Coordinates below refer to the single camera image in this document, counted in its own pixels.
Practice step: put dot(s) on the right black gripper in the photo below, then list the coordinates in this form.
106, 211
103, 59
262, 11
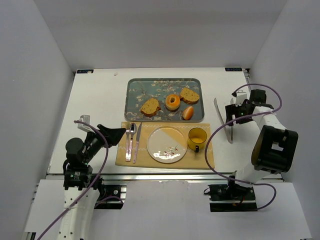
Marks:
230, 111

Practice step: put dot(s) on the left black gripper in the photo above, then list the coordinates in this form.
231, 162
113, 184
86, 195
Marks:
100, 136

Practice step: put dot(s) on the metal serving tongs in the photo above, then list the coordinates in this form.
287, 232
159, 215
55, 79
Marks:
228, 130

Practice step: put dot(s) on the bread slice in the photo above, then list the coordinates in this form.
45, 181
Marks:
189, 96
150, 107

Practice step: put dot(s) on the orange glazed bagel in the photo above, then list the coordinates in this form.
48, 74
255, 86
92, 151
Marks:
172, 102

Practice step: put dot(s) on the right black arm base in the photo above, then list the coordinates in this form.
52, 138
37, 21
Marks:
222, 200

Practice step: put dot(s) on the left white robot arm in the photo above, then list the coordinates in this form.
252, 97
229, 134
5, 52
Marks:
82, 188

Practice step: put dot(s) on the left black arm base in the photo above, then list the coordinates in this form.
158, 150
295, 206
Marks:
112, 195

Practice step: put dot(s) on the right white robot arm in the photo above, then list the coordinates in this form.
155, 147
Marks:
275, 147

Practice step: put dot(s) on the yellow cloth placemat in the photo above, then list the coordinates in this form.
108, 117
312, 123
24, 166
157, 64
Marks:
190, 161

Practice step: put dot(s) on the right blue corner label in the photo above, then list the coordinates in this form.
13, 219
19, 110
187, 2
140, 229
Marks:
233, 69

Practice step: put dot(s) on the blue corner label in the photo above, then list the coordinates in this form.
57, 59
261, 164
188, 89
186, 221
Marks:
233, 69
84, 71

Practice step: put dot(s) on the floral blue serving tray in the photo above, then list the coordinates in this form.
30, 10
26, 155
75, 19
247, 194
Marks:
140, 90

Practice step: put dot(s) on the cream plate with branch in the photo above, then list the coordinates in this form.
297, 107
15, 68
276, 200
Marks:
167, 144

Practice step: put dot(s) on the yellow mug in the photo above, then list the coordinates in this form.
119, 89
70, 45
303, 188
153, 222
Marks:
197, 138

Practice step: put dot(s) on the small orange bun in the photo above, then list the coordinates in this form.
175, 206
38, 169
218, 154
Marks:
188, 113

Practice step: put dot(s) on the left blue corner label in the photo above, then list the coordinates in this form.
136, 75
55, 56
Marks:
84, 71

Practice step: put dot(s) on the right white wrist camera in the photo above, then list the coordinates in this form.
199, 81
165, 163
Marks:
240, 96

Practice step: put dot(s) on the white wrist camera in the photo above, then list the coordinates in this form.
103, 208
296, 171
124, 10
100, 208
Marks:
83, 125
240, 96

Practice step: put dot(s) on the silver fork pink handle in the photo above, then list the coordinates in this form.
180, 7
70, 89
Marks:
128, 130

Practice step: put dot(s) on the silver spoon pink handle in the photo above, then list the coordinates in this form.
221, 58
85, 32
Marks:
133, 131

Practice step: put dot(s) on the silver knife pink handle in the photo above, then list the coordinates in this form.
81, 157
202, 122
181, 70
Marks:
137, 142

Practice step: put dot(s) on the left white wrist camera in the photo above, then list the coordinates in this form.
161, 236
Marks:
83, 125

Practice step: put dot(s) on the aluminium front rail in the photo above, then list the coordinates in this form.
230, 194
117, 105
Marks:
204, 177

